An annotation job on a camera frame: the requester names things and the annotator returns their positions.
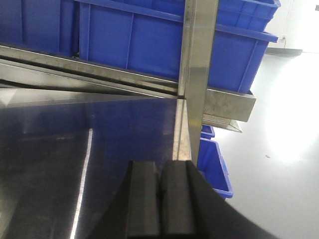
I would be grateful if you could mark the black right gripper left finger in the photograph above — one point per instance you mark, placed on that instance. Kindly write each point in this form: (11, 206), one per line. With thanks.
(133, 213)

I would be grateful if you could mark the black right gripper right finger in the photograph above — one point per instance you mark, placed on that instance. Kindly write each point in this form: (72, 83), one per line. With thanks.
(192, 209)

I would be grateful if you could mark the lower blue plastic bin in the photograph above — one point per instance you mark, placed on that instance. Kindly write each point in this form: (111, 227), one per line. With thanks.
(211, 164)

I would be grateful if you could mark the large blue plastic bin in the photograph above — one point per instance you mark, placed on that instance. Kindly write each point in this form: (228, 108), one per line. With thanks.
(146, 36)

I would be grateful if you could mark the stacked blue bin top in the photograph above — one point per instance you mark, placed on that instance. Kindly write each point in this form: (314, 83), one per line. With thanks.
(247, 14)

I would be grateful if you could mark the blue plastic bin left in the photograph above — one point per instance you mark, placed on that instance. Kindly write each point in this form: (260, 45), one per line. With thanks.
(50, 26)

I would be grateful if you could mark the stainless steel shelf frame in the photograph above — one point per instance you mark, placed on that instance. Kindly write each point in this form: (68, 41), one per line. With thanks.
(197, 104)

